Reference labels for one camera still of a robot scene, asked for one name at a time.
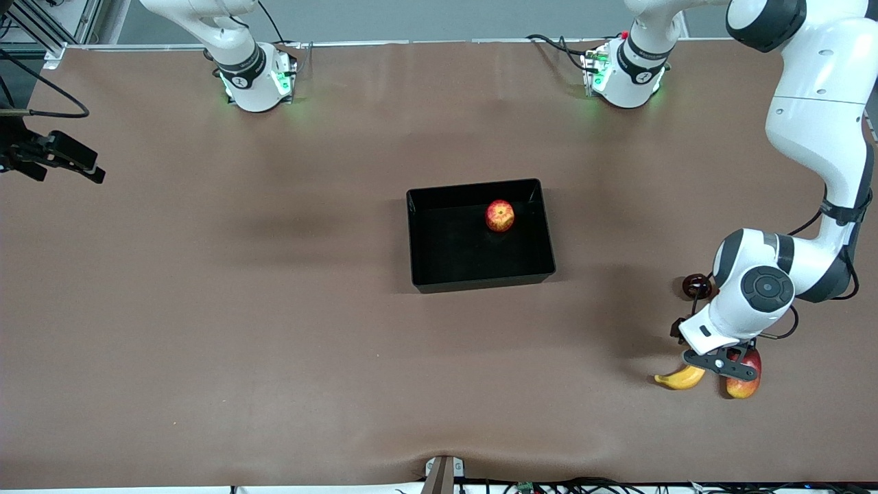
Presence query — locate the yellow banana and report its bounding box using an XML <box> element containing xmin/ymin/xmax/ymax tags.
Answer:
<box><xmin>654</xmin><ymin>364</ymin><xmax>707</xmax><ymax>391</ymax></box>

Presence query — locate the black plastic box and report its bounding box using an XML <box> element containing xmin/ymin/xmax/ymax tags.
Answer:
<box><xmin>406</xmin><ymin>178</ymin><xmax>557</xmax><ymax>294</ymax></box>

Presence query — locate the red yellow apple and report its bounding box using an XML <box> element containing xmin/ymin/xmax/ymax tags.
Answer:
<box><xmin>485</xmin><ymin>200</ymin><xmax>517</xmax><ymax>233</ymax></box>

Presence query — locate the dark purple plum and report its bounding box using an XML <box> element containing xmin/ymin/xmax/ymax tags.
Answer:
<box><xmin>682</xmin><ymin>273</ymin><xmax>714</xmax><ymax>301</ymax></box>

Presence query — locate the red yellow mango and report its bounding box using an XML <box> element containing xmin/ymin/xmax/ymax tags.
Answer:
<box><xmin>727</xmin><ymin>346</ymin><xmax>763</xmax><ymax>399</ymax></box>

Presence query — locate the brown table cover mat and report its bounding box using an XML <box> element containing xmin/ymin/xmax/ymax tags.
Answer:
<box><xmin>0</xmin><ymin>38</ymin><xmax>878</xmax><ymax>489</ymax></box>

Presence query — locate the silver table edge rail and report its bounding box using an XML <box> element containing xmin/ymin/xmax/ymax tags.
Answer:
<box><xmin>43</xmin><ymin>36</ymin><xmax>783</xmax><ymax>69</ymax></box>

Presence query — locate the aluminium frame structure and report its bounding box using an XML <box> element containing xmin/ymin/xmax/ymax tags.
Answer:
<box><xmin>0</xmin><ymin>0</ymin><xmax>104</xmax><ymax>66</ymax></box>

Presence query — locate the black right base cable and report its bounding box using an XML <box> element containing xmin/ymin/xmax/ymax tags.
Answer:
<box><xmin>257</xmin><ymin>0</ymin><xmax>306</xmax><ymax>76</ymax></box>

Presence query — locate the black base cable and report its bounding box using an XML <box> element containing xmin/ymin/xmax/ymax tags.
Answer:
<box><xmin>525</xmin><ymin>33</ymin><xmax>604</xmax><ymax>73</ymax></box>
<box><xmin>257</xmin><ymin>0</ymin><xmax>306</xmax><ymax>76</ymax></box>

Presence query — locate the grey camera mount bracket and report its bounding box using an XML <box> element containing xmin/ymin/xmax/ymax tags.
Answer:
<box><xmin>423</xmin><ymin>455</ymin><xmax>466</xmax><ymax>494</ymax></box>

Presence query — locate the black left base cable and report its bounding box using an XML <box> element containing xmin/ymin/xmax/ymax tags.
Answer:
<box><xmin>525</xmin><ymin>33</ymin><xmax>604</xmax><ymax>73</ymax></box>

